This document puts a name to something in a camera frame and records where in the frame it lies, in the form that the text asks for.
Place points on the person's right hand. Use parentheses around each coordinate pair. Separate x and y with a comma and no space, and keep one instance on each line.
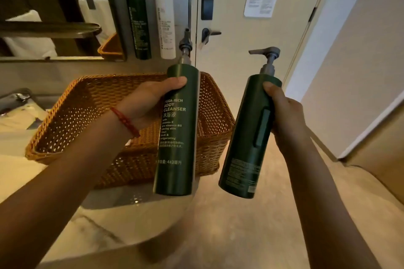
(285,114)

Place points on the person's left hand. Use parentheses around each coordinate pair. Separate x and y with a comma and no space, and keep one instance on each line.
(143,105)

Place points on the person's right thumb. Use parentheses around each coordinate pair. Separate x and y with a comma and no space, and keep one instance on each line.
(274,97)

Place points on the person's left thumb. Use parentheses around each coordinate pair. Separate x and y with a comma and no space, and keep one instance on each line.
(170,83)

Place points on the green pump bottle white lettering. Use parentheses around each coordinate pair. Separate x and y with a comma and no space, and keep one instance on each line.
(177,127)

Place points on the green pump bottle plain back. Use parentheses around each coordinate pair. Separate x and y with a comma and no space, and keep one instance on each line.
(249,139)

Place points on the person's right forearm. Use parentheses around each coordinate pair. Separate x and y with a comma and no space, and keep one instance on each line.
(325,205)

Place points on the person's left forearm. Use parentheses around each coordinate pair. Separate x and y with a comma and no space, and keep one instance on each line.
(60,190)

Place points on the woven wicker basket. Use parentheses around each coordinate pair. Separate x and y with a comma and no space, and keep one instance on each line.
(104,120)

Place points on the beige door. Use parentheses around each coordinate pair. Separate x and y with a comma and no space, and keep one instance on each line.
(249,19)

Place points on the black door lock panel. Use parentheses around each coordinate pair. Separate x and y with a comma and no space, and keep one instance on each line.
(207,9)

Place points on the white sink basin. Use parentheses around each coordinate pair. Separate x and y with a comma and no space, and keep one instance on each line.
(104,215)

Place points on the chrome faucet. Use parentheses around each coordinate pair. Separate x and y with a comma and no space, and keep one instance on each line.
(14,100)

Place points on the wall-mounted white pump bottle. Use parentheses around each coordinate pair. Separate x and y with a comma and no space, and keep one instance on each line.
(165,23)

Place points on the wall-mounted green pump bottle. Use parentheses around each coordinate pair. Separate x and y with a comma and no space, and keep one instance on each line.
(138,23)

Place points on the wall mirror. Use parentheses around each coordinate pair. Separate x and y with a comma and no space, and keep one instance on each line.
(56,10)

